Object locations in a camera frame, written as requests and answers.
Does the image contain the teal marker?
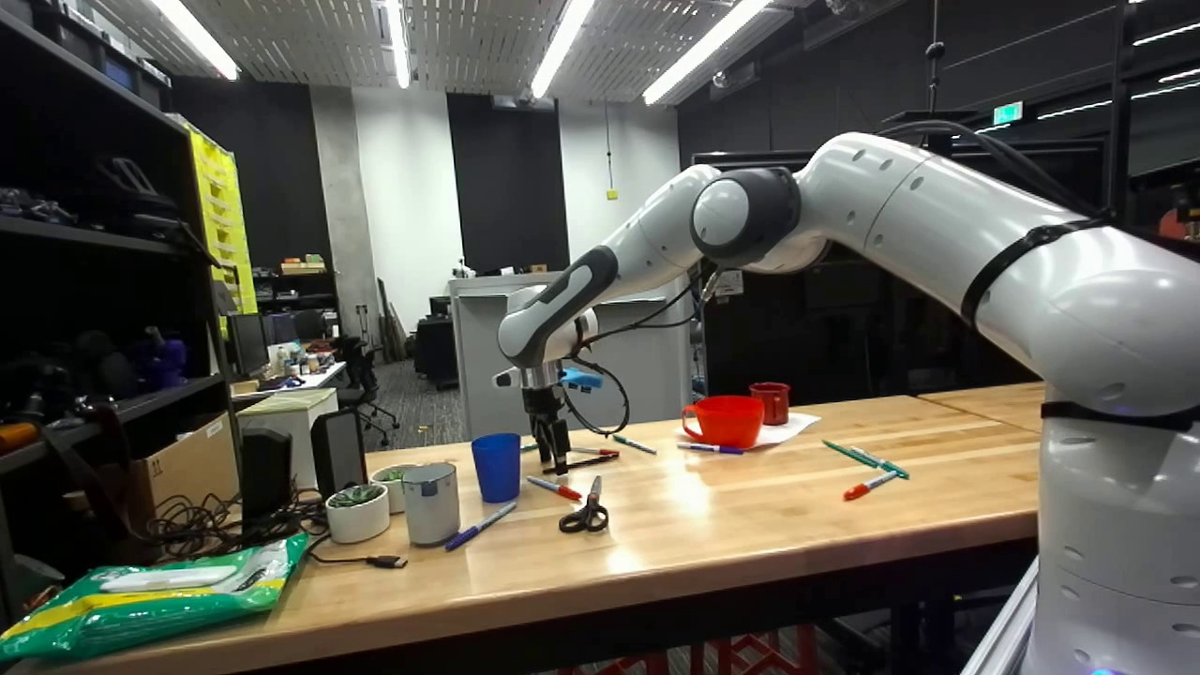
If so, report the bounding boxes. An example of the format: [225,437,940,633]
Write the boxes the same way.
[858,454,913,484]
[818,437,878,473]

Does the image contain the red capped white marker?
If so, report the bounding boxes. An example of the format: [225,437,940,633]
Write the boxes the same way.
[523,473,583,507]

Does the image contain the blue pen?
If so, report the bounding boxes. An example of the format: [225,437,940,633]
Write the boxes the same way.
[442,500,521,555]

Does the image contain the small dark red mug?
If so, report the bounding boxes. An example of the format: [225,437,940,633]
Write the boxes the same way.
[746,380,796,427]

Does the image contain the black speaker box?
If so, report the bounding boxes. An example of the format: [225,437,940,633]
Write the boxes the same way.
[306,407,375,500]
[237,427,301,537]

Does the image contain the brown cardboard box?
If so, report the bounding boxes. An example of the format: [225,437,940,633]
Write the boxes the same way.
[140,408,245,513]

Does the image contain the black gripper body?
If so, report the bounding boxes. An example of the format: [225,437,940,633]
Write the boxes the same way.
[518,380,568,437]

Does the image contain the yellow bin rack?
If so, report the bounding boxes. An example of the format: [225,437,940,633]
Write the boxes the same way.
[182,125,262,324]

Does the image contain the green wipes packet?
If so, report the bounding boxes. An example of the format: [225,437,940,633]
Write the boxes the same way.
[0,528,318,667]

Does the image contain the white bowl green contents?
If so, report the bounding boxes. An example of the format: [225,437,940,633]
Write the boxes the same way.
[323,480,392,547]

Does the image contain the white desk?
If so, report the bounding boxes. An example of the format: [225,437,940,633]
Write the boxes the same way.
[230,362,350,490]

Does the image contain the dark computer monitor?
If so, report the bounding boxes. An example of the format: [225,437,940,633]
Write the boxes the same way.
[225,310,272,380]

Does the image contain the red crate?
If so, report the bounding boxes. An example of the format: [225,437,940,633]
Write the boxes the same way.
[671,623,836,675]

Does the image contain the large red cup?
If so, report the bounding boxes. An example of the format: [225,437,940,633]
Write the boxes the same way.
[677,393,767,454]

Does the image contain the blue plastic object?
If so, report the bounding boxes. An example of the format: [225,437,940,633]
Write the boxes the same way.
[132,328,195,393]

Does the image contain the white paper sheet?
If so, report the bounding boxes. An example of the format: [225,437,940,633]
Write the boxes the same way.
[677,408,825,459]

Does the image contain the blue plastic cup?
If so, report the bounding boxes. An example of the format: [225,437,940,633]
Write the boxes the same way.
[468,430,523,507]

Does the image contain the black scissors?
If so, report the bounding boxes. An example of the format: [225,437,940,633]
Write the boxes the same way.
[555,473,616,542]

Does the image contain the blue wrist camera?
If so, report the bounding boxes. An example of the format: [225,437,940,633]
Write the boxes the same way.
[557,362,606,398]

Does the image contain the tangled black cables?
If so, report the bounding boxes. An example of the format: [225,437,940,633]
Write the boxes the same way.
[141,489,323,560]

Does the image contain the black shelf unit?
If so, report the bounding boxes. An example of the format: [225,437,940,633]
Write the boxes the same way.
[0,0,241,604]

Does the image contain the black usb cable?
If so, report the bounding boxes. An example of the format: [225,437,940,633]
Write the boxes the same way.
[305,537,411,575]

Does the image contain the ceiling light strip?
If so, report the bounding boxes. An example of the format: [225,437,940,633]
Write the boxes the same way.
[145,0,245,85]
[375,0,416,93]
[637,0,780,112]
[523,0,598,105]

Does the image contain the dark shelf with clutter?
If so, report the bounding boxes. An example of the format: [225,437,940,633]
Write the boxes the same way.
[253,248,340,314]

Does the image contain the white marker green cap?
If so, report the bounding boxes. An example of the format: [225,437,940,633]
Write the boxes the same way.
[605,427,660,459]

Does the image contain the black office chair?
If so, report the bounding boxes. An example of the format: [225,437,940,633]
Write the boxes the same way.
[333,333,403,445]

